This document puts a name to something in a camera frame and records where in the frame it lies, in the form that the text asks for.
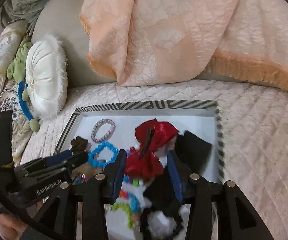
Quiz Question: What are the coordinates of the leopard print burlap bow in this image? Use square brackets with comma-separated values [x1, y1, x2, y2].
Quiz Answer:
[71, 163, 103, 185]

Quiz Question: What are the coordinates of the red satin bow clip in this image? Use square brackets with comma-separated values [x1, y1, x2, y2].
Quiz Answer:
[125, 119, 179, 180]

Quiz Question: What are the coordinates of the person's left hand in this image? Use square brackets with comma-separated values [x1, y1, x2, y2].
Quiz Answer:
[0, 199, 45, 240]

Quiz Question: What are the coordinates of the brown scrunchie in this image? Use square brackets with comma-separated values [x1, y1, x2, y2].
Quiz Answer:
[70, 136, 88, 155]

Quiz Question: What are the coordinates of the striped black white tray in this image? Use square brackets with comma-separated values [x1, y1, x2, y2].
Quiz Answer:
[56, 100, 224, 239]

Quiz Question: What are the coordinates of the black velvet bow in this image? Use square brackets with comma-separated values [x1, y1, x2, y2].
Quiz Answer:
[143, 131, 212, 215]

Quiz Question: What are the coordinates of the black scrunchie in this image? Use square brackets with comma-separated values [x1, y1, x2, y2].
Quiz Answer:
[140, 205, 184, 239]

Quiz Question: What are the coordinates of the floral embroidered cushion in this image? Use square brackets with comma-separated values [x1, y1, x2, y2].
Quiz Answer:
[0, 80, 39, 160]

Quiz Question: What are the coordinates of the quilted beige bedspread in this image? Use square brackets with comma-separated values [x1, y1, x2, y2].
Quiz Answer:
[21, 80, 288, 239]

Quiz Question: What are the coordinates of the round white satin cushion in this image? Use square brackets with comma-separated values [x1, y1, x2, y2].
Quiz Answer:
[25, 34, 68, 120]

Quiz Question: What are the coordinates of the green blue plush toy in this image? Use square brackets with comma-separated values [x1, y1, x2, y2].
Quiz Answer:
[6, 36, 40, 132]

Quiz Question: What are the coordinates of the peach fringed blanket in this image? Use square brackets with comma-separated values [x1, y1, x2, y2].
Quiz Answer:
[79, 0, 288, 91]

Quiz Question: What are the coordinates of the beige upholstered headboard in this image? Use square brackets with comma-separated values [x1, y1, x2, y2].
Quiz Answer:
[31, 0, 115, 88]

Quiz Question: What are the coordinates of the blue bead bracelet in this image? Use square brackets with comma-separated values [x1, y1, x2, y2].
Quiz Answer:
[87, 141, 120, 169]

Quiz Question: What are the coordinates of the multicolour round bead bracelet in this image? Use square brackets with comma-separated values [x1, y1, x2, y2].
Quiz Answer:
[122, 144, 141, 188]

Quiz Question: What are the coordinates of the colourful flower bead bracelet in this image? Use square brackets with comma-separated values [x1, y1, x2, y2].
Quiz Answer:
[110, 189, 142, 229]

